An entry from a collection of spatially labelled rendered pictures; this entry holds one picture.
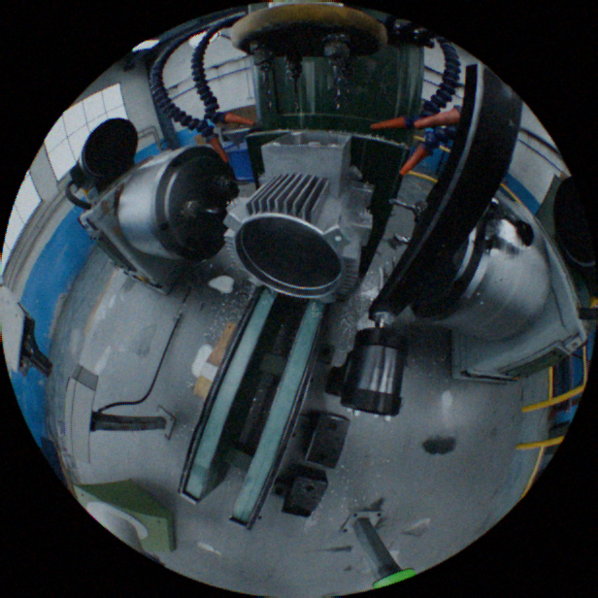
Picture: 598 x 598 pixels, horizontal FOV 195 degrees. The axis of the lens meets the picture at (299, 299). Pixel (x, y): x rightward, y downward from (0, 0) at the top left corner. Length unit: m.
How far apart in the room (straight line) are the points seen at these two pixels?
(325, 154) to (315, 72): 0.30
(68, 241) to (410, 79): 5.73
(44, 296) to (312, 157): 5.62
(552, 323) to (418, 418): 0.34
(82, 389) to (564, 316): 0.70
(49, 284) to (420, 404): 5.86
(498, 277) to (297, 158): 0.26
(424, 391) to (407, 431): 0.10
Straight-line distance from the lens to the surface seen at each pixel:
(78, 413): 0.37
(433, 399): 0.50
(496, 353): 0.44
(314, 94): 0.48
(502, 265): 0.23
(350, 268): 0.21
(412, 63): 0.49
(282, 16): 0.23
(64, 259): 5.61
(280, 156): 0.24
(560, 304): 0.39
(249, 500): 0.35
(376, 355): 0.17
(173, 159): 0.35
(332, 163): 0.23
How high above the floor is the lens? 1.19
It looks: 61 degrees down
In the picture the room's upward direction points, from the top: 5 degrees counter-clockwise
